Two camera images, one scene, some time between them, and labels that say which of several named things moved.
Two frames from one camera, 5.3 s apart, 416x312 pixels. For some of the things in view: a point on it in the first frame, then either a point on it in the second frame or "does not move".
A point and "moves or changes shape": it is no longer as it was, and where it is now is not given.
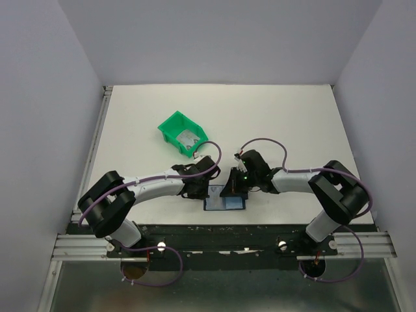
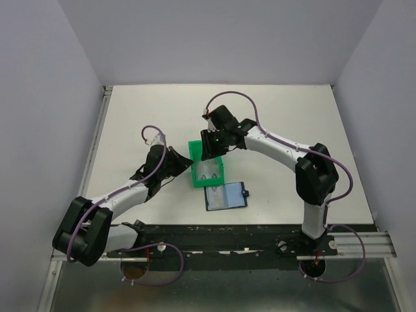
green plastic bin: (175, 125) moves or changes shape
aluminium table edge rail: (107, 95) does not move
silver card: (214, 201) does not move
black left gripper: (202, 195) -> (182, 162)
